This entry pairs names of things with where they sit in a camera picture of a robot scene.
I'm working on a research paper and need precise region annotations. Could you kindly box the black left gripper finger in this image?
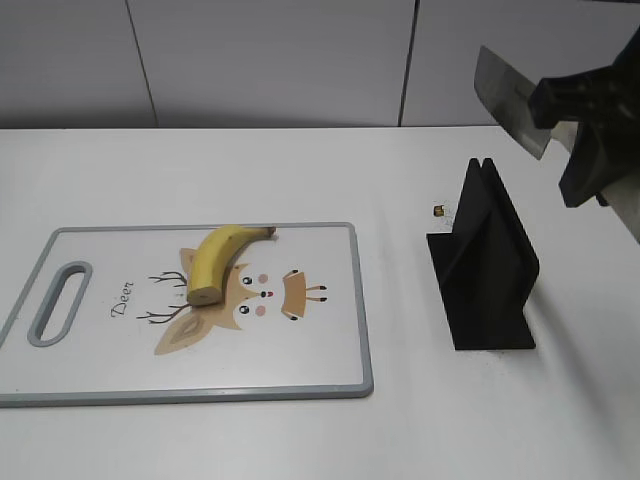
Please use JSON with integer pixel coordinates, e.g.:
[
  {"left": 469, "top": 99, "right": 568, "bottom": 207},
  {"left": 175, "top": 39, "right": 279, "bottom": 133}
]
[{"left": 528, "top": 65, "right": 623, "bottom": 129}]

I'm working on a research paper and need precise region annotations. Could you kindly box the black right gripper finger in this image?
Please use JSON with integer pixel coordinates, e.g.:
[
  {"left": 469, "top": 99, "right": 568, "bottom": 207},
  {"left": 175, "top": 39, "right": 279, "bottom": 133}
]
[{"left": 557, "top": 120, "right": 639, "bottom": 208}]

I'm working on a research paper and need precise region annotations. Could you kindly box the white handled kitchen knife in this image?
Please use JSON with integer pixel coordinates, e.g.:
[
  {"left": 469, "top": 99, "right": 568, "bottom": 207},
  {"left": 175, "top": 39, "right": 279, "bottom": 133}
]
[{"left": 474, "top": 42, "right": 639, "bottom": 237}]

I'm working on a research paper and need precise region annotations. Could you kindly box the yellow cut banana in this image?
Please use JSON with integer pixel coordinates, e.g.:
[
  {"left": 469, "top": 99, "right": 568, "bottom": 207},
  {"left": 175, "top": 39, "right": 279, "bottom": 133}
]
[{"left": 187, "top": 225, "right": 276, "bottom": 307}]

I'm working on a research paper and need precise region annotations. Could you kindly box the black knife stand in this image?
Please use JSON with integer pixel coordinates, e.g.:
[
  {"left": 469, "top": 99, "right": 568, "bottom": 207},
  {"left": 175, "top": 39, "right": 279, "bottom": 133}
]
[{"left": 426, "top": 158, "right": 539, "bottom": 351}]

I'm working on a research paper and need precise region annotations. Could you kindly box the white deer cutting board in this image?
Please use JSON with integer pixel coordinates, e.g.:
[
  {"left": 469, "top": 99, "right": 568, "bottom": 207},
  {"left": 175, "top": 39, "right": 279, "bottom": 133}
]
[{"left": 1, "top": 222, "right": 373, "bottom": 407}]

